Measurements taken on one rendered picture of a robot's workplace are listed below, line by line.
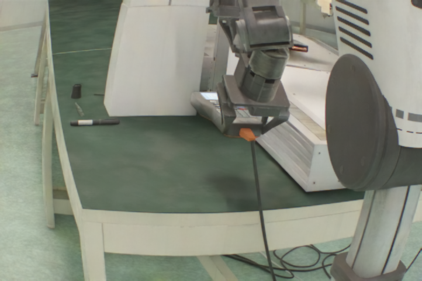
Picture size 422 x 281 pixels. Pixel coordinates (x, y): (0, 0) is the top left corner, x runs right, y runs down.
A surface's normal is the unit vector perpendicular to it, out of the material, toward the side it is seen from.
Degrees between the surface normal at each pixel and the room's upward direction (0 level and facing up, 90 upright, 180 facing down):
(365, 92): 90
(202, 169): 0
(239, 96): 30
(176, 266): 0
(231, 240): 90
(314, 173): 90
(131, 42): 90
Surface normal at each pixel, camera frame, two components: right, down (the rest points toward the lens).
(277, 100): 0.23, -0.64
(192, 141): 0.11, -0.94
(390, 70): -0.65, 0.30
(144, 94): 0.29, 0.34
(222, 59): -0.95, 0.00
